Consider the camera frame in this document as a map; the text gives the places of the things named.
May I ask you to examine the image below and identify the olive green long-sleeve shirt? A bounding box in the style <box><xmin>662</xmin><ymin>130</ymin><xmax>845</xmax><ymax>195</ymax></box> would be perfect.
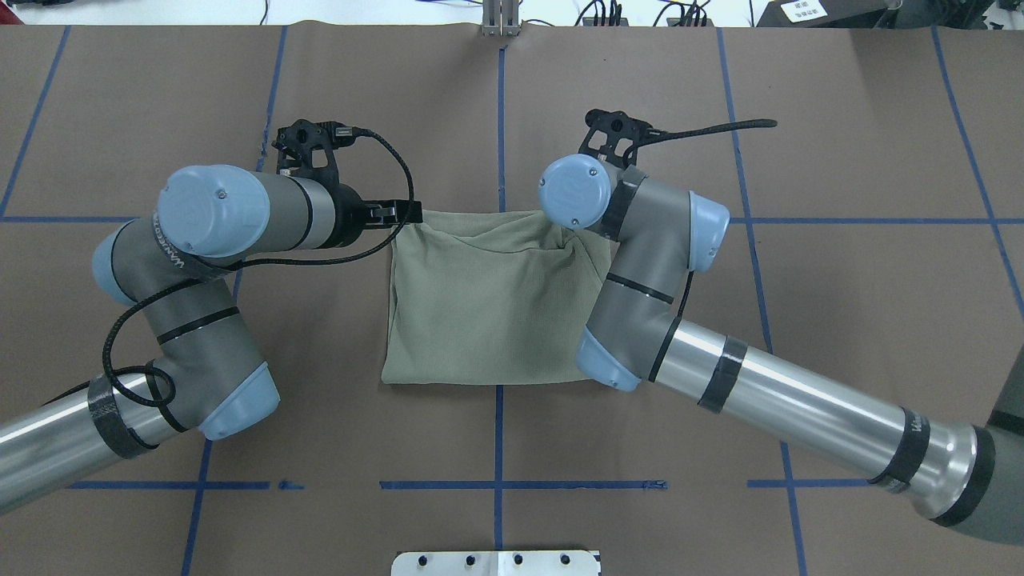
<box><xmin>381</xmin><ymin>211</ymin><xmax>612</xmax><ymax>386</ymax></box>

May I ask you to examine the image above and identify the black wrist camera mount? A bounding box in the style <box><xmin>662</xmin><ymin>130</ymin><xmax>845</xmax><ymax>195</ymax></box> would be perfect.
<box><xmin>578</xmin><ymin>109</ymin><xmax>666</xmax><ymax>169</ymax></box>
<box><xmin>271</xmin><ymin>119</ymin><xmax>356</xmax><ymax>189</ymax></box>

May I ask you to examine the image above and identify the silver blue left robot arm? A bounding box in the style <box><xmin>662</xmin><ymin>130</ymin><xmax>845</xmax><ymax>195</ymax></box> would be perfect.
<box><xmin>2</xmin><ymin>165</ymin><xmax>422</xmax><ymax>513</ymax></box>

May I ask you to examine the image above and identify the aluminium frame post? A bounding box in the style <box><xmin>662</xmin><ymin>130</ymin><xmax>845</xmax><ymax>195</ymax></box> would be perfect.
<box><xmin>480</xmin><ymin>0</ymin><xmax>522</xmax><ymax>38</ymax></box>

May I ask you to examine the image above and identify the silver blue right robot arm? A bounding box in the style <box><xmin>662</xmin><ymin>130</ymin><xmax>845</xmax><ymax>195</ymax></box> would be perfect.
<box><xmin>538</xmin><ymin>154</ymin><xmax>1022</xmax><ymax>546</ymax></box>

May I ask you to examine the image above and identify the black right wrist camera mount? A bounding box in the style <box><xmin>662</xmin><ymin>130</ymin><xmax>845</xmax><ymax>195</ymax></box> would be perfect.
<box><xmin>578</xmin><ymin>109</ymin><xmax>666</xmax><ymax>169</ymax></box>

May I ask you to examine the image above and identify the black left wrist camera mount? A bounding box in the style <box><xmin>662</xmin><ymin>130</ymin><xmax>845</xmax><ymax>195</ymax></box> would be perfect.
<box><xmin>271</xmin><ymin>119</ymin><xmax>356</xmax><ymax>189</ymax></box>

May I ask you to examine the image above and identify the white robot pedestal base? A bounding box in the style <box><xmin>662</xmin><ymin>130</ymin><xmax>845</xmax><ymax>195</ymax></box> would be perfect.
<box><xmin>390</xmin><ymin>550</ymin><xmax>602</xmax><ymax>575</ymax></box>

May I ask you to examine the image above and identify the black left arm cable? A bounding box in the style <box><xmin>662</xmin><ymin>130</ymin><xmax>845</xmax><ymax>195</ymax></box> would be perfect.
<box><xmin>102</xmin><ymin>128</ymin><xmax>415</xmax><ymax>450</ymax></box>

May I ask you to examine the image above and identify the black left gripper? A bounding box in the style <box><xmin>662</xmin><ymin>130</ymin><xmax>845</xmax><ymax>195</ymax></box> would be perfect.
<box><xmin>332</xmin><ymin>186</ymin><xmax>423</xmax><ymax>247</ymax></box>

